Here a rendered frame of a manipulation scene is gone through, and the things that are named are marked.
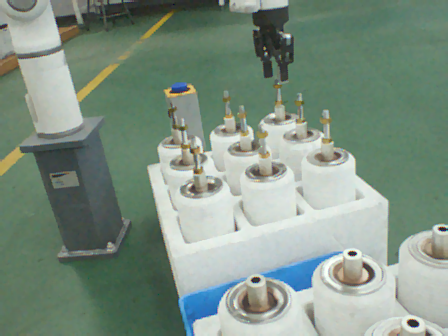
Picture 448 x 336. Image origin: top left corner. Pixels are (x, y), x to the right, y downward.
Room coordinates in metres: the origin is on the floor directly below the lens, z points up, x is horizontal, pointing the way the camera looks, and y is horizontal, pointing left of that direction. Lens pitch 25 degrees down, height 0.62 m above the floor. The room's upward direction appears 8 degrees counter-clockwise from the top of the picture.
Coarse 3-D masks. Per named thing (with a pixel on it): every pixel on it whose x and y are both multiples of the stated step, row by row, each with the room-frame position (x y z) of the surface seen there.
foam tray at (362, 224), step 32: (160, 192) 0.86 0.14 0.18; (160, 224) 0.95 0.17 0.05; (288, 224) 0.67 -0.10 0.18; (320, 224) 0.68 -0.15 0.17; (352, 224) 0.69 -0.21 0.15; (384, 224) 0.70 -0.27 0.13; (192, 256) 0.64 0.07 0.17; (224, 256) 0.65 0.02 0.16; (256, 256) 0.66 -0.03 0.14; (288, 256) 0.67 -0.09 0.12; (384, 256) 0.70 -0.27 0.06; (192, 288) 0.63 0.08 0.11
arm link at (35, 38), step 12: (48, 0) 1.03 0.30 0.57; (48, 12) 1.03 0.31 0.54; (12, 24) 1.01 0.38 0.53; (24, 24) 1.01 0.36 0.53; (36, 24) 1.01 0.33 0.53; (48, 24) 1.02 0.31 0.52; (12, 36) 1.00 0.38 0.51; (24, 36) 0.98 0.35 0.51; (36, 36) 0.98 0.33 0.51; (48, 36) 0.98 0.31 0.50; (24, 48) 0.95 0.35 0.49; (36, 48) 0.95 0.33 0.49; (48, 48) 0.96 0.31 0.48; (60, 48) 0.99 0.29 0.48
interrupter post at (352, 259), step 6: (348, 252) 0.44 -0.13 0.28; (354, 252) 0.44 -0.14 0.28; (360, 252) 0.44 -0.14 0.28; (348, 258) 0.43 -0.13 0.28; (354, 258) 0.43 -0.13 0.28; (360, 258) 0.43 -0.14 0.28; (348, 264) 0.43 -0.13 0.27; (354, 264) 0.43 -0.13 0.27; (360, 264) 0.43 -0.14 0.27; (348, 270) 0.43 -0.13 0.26; (354, 270) 0.43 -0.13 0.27; (360, 270) 0.43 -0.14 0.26; (348, 276) 0.43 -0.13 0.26; (354, 276) 0.43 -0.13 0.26; (360, 276) 0.43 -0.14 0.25
